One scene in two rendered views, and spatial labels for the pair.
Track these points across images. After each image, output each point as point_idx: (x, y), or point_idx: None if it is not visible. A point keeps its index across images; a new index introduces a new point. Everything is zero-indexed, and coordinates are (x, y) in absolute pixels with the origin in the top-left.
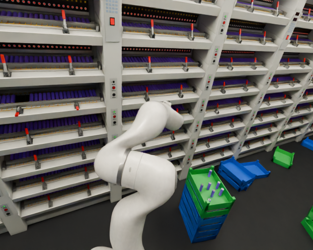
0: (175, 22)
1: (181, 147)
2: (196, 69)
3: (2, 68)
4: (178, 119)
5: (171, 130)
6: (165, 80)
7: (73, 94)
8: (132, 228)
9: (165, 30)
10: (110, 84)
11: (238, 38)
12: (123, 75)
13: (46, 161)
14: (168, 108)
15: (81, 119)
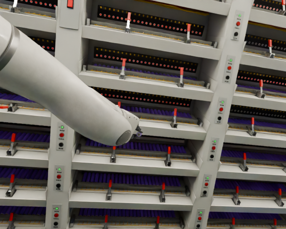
0: (171, 31)
1: (181, 221)
2: (200, 88)
3: None
4: (91, 107)
5: (79, 132)
6: (157, 106)
7: (22, 98)
8: None
9: (150, 31)
10: None
11: (268, 52)
12: (81, 75)
13: None
14: (19, 37)
15: (27, 137)
